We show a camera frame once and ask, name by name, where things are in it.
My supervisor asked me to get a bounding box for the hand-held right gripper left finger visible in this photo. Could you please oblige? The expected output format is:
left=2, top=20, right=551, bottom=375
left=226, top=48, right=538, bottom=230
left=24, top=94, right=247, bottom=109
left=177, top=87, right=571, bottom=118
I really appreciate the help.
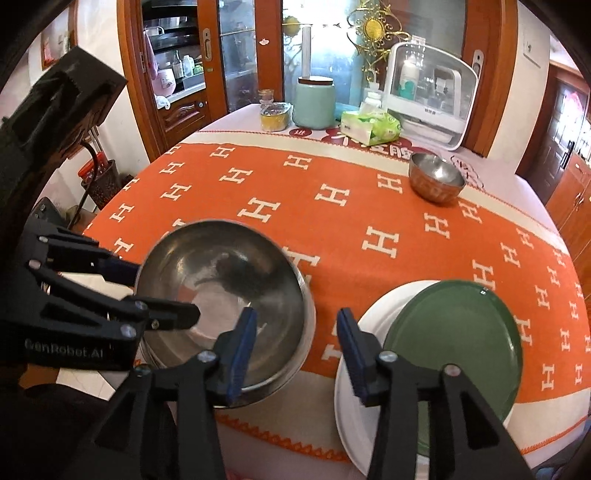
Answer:
left=76, top=307, right=258, bottom=480

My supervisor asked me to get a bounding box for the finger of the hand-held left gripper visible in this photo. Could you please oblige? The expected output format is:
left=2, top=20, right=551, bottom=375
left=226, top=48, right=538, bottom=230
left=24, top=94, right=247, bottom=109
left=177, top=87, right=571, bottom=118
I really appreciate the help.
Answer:
left=25, top=219, right=141, bottom=286
left=28, top=261, right=201, bottom=342

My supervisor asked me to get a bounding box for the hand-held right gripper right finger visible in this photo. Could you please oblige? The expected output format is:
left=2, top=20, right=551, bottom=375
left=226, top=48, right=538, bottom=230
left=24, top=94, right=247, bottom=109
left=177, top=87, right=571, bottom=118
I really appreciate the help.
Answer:
left=336, top=308, right=520, bottom=480

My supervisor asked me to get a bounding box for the white floral plate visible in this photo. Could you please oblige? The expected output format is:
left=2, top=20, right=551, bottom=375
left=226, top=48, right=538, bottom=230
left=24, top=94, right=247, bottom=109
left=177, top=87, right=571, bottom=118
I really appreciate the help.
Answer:
left=333, top=279, right=513, bottom=476

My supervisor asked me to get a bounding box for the large steel bowl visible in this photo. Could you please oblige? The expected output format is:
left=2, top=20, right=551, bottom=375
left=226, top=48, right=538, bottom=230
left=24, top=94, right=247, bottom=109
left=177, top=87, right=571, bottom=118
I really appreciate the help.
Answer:
left=135, top=220, right=306, bottom=393

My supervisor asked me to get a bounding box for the green plate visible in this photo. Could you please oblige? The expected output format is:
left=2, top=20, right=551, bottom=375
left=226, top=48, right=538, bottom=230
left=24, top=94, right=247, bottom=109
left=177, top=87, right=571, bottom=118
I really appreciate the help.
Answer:
left=383, top=280, right=524, bottom=455

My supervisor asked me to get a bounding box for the small steel bowl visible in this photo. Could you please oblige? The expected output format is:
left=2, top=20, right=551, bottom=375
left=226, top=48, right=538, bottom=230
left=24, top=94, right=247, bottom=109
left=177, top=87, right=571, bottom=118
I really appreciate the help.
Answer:
left=409, top=152, right=468, bottom=206

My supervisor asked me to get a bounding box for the dark woven basket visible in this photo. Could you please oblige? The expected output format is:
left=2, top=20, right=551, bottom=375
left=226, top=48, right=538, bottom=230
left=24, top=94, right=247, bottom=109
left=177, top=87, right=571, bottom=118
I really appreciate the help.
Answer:
left=78, top=152, right=118, bottom=208

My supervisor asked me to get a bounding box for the pink white pot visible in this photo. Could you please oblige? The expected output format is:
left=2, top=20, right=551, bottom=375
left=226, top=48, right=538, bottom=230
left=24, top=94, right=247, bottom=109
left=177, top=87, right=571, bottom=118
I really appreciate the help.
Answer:
left=154, top=68, right=177, bottom=95

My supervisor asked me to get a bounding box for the orange patterned blanket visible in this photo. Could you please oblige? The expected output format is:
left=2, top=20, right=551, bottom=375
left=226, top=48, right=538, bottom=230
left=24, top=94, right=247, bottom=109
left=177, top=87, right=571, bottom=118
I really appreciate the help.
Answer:
left=82, top=130, right=591, bottom=462

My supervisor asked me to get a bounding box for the wooden glass-door cabinet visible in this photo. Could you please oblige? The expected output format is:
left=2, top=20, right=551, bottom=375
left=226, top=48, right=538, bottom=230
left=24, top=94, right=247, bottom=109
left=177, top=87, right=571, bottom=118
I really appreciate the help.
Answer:
left=117, top=0, right=518, bottom=162

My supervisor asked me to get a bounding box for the glass container with yellow contents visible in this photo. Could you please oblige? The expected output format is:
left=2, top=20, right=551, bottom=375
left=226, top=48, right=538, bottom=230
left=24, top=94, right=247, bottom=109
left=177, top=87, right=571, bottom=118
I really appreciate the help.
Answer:
left=259, top=102, right=293, bottom=132

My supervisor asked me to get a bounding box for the green tissue pack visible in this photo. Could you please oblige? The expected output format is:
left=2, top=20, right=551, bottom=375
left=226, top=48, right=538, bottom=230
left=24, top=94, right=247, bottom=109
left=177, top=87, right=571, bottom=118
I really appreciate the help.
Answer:
left=340, top=109, right=402, bottom=146

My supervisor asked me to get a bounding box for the white storage box clear lid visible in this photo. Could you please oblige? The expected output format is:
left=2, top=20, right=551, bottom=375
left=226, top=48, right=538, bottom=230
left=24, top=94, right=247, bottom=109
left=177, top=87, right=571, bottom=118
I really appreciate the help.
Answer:
left=383, top=42, right=478, bottom=151

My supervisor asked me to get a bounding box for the mint green canister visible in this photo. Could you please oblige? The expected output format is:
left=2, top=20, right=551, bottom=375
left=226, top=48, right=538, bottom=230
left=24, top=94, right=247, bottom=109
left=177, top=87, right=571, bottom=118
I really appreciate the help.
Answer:
left=294, top=78, right=337, bottom=129

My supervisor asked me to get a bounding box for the white pill bottle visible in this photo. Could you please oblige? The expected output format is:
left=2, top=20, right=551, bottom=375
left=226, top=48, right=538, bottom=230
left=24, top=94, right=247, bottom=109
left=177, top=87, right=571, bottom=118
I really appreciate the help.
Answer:
left=360, top=90, right=384, bottom=115

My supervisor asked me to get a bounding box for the tall white cylinder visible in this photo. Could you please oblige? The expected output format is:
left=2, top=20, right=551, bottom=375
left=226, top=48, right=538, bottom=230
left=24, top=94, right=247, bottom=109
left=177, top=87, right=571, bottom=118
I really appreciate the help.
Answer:
left=301, top=27, right=315, bottom=79

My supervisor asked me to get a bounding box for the wooden drawer cabinet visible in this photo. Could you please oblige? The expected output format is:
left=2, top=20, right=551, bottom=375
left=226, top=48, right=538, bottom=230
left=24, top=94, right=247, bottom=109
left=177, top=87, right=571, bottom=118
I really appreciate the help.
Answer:
left=545, top=152, right=591, bottom=264

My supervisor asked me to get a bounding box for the white bottle green label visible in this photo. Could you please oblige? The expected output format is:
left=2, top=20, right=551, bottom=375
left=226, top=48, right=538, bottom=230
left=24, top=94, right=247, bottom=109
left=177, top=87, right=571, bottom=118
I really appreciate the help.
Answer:
left=399, top=58, right=421, bottom=100

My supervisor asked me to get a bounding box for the dark wooden door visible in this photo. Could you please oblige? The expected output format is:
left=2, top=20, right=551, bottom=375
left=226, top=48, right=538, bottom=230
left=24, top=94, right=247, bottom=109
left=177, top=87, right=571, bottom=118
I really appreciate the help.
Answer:
left=517, top=65, right=591, bottom=204

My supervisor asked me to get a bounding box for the gold sun ornament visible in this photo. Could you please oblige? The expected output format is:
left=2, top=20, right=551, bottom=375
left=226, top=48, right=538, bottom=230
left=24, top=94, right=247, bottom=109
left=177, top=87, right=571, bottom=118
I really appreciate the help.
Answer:
left=346, top=0, right=411, bottom=75

